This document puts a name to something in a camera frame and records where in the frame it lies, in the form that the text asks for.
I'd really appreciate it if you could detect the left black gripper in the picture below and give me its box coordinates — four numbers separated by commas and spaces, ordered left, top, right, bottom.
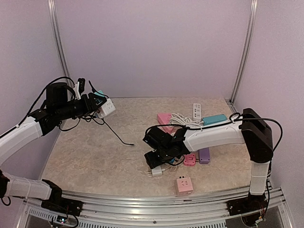
56, 92, 106, 120

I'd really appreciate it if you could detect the white cube socket adapter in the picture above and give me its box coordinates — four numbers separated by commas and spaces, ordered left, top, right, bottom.
95, 98, 116, 119

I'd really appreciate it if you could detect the teal usb charger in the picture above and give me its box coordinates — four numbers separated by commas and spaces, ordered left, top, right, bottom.
94, 90, 105, 97

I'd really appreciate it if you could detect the thin white usb cable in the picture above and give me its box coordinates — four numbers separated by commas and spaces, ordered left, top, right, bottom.
160, 161, 179, 172

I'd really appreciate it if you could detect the white usb charger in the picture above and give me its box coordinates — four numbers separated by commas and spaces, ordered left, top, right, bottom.
147, 166, 164, 177

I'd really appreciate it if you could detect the pink socket adapter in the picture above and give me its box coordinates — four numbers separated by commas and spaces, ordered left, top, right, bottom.
183, 153, 196, 167

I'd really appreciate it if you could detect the pink cube socket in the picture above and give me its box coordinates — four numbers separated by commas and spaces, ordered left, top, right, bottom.
175, 176, 193, 196

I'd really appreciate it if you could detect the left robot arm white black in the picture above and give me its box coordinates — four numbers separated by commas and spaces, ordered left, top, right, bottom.
0, 76, 110, 211

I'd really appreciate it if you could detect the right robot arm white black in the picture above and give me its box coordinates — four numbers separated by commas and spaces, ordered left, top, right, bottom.
143, 108, 283, 211

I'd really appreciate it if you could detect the pink triangular socket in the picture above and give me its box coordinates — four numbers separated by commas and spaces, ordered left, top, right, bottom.
157, 113, 176, 134

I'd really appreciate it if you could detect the purple power strip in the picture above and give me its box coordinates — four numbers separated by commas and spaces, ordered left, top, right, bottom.
198, 148, 210, 164

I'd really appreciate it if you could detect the white power strip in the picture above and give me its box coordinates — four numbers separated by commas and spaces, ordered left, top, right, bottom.
192, 103, 202, 122

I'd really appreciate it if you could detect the teal power strip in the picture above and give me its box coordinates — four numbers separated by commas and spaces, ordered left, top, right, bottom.
202, 114, 227, 126

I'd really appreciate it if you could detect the black usb cable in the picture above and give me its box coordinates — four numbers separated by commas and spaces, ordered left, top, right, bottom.
88, 80, 98, 94
58, 114, 135, 146

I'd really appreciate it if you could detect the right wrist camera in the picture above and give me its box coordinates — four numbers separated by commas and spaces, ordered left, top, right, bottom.
143, 128, 157, 147

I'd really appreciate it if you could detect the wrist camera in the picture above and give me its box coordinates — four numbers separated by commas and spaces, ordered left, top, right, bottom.
74, 78, 86, 100
143, 128, 157, 147

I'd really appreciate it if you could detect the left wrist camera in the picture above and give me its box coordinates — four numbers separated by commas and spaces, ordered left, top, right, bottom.
74, 78, 86, 100

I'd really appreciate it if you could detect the white coiled power cord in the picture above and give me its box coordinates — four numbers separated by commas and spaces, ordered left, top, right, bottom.
167, 113, 204, 130

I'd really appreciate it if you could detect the front aluminium rail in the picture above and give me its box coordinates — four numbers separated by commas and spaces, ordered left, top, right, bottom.
17, 187, 294, 228

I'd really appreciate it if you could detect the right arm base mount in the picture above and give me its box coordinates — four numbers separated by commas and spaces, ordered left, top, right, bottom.
226, 192, 268, 216

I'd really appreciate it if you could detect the right aluminium frame post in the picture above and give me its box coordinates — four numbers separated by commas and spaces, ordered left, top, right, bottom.
229, 0, 258, 106

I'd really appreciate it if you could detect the aluminium frame post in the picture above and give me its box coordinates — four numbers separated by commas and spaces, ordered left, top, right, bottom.
47, 0, 74, 88
229, 0, 258, 106

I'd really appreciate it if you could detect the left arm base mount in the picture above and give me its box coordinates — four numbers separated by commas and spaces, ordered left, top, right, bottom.
41, 179, 83, 217

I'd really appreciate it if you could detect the left aluminium frame post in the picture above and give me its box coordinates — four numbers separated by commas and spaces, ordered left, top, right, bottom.
47, 0, 74, 88

